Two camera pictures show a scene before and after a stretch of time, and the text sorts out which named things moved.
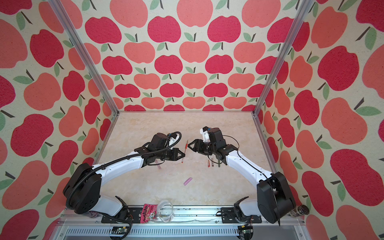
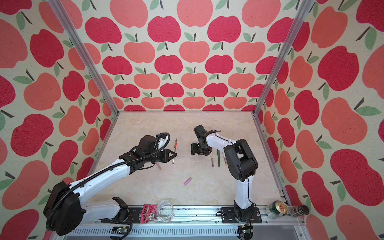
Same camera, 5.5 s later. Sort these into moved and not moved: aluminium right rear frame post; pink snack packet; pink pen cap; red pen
Moved: red pen
Not moved: aluminium right rear frame post; pink pen cap; pink snack packet
